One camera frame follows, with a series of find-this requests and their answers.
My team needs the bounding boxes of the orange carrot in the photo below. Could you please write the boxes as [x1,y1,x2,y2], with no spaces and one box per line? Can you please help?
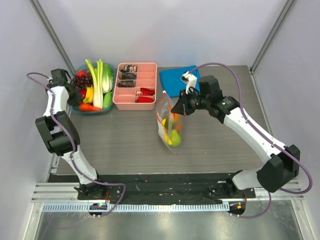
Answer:
[78,103,101,112]

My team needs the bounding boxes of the green orange mango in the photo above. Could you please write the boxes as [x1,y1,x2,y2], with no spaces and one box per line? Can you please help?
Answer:
[166,113,182,132]

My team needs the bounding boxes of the purple grape bunch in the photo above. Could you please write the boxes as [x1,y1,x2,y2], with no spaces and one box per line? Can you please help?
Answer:
[71,74,93,90]

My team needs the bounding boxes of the clear zip top bag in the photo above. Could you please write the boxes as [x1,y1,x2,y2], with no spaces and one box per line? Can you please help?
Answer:
[155,90,183,155]

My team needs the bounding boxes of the green pear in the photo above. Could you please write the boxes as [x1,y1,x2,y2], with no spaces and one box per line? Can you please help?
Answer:
[169,129,182,147]

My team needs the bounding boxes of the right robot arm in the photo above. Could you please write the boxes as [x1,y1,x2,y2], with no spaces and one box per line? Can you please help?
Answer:
[171,72,300,198]

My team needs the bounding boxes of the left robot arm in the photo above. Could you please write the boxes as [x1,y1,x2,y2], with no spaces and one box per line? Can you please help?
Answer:
[35,68,107,200]

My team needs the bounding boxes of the teal food bowl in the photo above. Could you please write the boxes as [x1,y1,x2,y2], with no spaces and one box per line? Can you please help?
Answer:
[70,63,117,116]

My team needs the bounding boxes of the red strawberry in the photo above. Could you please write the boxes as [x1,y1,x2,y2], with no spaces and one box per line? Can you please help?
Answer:
[78,89,87,100]

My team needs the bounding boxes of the yellow banana bunch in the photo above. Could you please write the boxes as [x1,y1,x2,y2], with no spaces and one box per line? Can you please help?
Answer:
[83,86,94,104]

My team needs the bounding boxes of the red apple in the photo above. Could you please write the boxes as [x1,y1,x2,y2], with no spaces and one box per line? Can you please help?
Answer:
[75,71,88,78]

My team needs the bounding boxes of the blue folded cloth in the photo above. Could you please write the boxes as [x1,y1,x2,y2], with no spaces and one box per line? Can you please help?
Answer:
[159,65,196,98]

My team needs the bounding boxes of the green celery stalks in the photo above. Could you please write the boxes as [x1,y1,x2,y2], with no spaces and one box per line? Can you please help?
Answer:
[85,59,104,109]

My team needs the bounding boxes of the green lettuce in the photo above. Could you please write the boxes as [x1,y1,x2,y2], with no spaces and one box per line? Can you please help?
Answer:
[102,64,114,109]

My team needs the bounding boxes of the pink divided tray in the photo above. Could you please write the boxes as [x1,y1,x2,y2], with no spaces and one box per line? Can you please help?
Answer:
[112,62,157,111]

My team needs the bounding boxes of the dark sushi roll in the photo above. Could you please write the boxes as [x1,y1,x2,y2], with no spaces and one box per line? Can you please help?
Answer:
[117,80,136,88]
[119,72,137,80]
[120,64,138,73]

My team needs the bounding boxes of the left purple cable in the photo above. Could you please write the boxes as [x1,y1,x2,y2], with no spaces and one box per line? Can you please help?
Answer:
[26,72,127,218]

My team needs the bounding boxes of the purple cable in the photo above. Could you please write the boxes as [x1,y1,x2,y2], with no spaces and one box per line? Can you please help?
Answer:
[188,62,313,218]
[26,72,127,218]

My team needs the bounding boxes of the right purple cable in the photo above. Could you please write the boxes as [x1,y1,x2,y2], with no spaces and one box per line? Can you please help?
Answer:
[188,62,313,218]

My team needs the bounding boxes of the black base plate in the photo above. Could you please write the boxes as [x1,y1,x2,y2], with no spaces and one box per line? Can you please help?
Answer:
[47,172,287,204]

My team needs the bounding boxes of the perforated cable rail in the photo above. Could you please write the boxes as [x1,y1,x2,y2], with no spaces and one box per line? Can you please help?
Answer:
[42,202,230,213]

